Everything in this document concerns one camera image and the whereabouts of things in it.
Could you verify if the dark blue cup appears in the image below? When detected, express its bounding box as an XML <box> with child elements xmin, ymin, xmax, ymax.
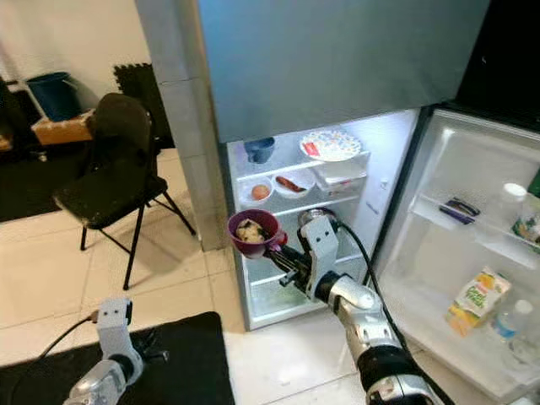
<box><xmin>243</xmin><ymin>137</ymin><xmax>277</xmax><ymax>165</ymax></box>

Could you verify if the dark exercise floor mat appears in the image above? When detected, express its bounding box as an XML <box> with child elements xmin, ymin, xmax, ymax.
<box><xmin>0</xmin><ymin>143</ymin><xmax>85</xmax><ymax>224</ymax></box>

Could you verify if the black folding chair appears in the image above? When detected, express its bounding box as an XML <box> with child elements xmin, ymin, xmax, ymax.
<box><xmin>52</xmin><ymin>93</ymin><xmax>199</xmax><ymax>292</ymax></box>

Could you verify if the blue plastic bucket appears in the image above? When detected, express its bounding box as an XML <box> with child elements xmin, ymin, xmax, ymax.
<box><xmin>25</xmin><ymin>72</ymin><xmax>84</xmax><ymax>123</ymax></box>

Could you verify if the reddish brown sausage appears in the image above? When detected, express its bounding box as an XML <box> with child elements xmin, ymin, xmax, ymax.
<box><xmin>275</xmin><ymin>175</ymin><xmax>307</xmax><ymax>193</ymax></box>

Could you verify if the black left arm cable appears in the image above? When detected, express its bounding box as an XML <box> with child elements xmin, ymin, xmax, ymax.
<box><xmin>38</xmin><ymin>312</ymin><xmax>100</xmax><ymax>397</ymax></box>

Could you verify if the clear crisper drawer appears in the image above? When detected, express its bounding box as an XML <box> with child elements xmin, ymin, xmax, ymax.
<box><xmin>249</xmin><ymin>278</ymin><xmax>313</xmax><ymax>326</ymax></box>

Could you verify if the steel bowl with red food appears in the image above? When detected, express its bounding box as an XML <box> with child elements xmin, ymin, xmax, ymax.
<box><xmin>295</xmin><ymin>207</ymin><xmax>338</xmax><ymax>230</ymax></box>

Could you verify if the brown wooden box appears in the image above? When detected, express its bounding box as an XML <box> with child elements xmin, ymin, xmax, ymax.
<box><xmin>31</xmin><ymin>111</ymin><xmax>95</xmax><ymax>146</ymax></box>

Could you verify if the clear bottle white cap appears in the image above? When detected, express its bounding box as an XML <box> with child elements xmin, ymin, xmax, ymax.
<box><xmin>496</xmin><ymin>181</ymin><xmax>528</xmax><ymax>222</ymax></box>

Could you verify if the silver fridge body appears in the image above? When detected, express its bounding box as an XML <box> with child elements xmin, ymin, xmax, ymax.
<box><xmin>202</xmin><ymin>101</ymin><xmax>423</xmax><ymax>332</ymax></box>

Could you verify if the patterned round plate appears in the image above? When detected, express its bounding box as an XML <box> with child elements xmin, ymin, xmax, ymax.
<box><xmin>300</xmin><ymin>128</ymin><xmax>364</xmax><ymax>163</ymax></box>

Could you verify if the white rectangular container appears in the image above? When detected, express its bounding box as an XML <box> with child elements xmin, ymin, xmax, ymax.
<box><xmin>312</xmin><ymin>159</ymin><xmax>372</xmax><ymax>197</ymax></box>

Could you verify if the black foam puzzle tile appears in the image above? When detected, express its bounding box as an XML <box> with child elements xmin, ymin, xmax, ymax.
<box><xmin>114</xmin><ymin>63</ymin><xmax>178</xmax><ymax>149</ymax></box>

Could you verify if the white oval dish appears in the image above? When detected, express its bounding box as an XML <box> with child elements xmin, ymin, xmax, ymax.
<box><xmin>270</xmin><ymin>169</ymin><xmax>317</xmax><ymax>199</ymax></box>

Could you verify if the silver fridge door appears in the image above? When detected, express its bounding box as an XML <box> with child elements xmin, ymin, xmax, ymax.
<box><xmin>371</xmin><ymin>105</ymin><xmax>540</xmax><ymax>402</ymax></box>

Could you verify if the black floor mat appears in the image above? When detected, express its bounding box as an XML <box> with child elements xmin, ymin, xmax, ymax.
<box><xmin>0</xmin><ymin>310</ymin><xmax>235</xmax><ymax>405</ymax></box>

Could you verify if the grey kitchen counter black top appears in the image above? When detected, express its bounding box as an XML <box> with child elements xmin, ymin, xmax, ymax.
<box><xmin>430</xmin><ymin>0</ymin><xmax>540</xmax><ymax>132</ymax></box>

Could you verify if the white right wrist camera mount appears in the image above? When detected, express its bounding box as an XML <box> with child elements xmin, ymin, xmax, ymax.
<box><xmin>300</xmin><ymin>215</ymin><xmax>341</xmax><ymax>300</ymax></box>

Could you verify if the small white bowl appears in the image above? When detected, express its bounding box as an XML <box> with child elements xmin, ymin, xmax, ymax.
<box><xmin>240</xmin><ymin>179</ymin><xmax>275</xmax><ymax>208</ymax></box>

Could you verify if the small clear plastic bottle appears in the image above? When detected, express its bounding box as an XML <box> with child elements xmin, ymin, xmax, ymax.
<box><xmin>491</xmin><ymin>298</ymin><xmax>537</xmax><ymax>355</ymax></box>

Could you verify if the green bottle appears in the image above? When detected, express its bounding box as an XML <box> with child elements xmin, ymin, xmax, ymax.
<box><xmin>513</xmin><ymin>169</ymin><xmax>540</xmax><ymax>246</ymax></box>

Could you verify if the purple plastic bowl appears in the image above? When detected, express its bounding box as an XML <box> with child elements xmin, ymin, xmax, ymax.
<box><xmin>226</xmin><ymin>209</ymin><xmax>288</xmax><ymax>258</ymax></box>

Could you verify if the silver freezer door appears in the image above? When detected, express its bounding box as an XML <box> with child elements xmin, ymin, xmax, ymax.
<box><xmin>197</xmin><ymin>0</ymin><xmax>494</xmax><ymax>144</ymax></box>

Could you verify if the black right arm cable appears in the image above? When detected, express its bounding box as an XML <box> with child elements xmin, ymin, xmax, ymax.
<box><xmin>333</xmin><ymin>221</ymin><xmax>456</xmax><ymax>405</ymax></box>

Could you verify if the beige lumpy food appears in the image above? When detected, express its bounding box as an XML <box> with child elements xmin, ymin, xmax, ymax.
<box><xmin>235</xmin><ymin>219</ymin><xmax>267</xmax><ymax>244</ymax></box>

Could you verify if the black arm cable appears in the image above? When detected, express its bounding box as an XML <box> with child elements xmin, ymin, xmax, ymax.
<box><xmin>333</xmin><ymin>221</ymin><xmax>456</xmax><ymax>405</ymax></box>
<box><xmin>38</xmin><ymin>312</ymin><xmax>100</xmax><ymax>397</ymax></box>

